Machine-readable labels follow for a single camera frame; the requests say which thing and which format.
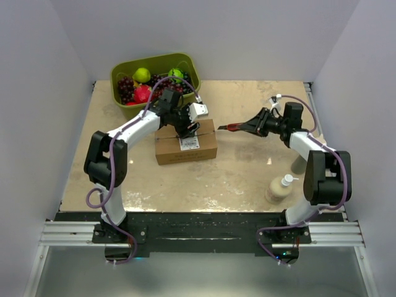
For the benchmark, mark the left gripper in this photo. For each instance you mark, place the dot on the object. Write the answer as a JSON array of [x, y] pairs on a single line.
[[184, 132]]

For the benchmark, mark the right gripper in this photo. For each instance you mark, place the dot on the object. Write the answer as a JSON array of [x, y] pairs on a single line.
[[257, 124]]

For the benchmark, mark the red black utility knife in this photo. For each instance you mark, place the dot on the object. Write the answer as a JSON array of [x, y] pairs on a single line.
[[231, 127]]

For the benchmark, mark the brown cardboard express box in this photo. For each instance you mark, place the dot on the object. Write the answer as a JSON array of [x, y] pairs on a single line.
[[170, 149]]

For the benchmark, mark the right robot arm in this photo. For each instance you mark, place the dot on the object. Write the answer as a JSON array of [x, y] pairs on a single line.
[[327, 178]]

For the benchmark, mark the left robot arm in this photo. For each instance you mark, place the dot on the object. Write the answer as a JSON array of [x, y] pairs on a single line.
[[107, 156]]

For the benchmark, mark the dark red grape bunch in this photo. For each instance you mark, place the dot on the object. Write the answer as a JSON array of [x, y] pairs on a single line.
[[126, 86]]

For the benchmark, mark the green striped ball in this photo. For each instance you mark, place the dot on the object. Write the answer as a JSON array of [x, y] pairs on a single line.
[[176, 72]]

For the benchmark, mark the cream lotion pump bottle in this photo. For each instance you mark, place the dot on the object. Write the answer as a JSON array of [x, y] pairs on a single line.
[[280, 188]]

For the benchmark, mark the olive green plastic bin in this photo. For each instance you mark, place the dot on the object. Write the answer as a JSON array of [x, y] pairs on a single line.
[[156, 65]]

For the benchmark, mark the yellow-green pear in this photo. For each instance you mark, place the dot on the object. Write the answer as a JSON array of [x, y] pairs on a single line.
[[142, 75]]

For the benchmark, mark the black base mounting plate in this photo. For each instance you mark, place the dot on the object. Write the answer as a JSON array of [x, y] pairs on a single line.
[[144, 233]]

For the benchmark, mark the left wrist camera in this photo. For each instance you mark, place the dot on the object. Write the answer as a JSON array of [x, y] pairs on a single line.
[[197, 110]]

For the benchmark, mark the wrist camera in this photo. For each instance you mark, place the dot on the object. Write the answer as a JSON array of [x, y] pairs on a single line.
[[275, 102], [197, 110]]

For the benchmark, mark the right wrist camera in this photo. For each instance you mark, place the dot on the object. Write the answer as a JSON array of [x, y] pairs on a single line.
[[275, 102]]

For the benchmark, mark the aluminium frame rail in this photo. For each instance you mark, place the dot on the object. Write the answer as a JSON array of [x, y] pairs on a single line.
[[344, 234]]

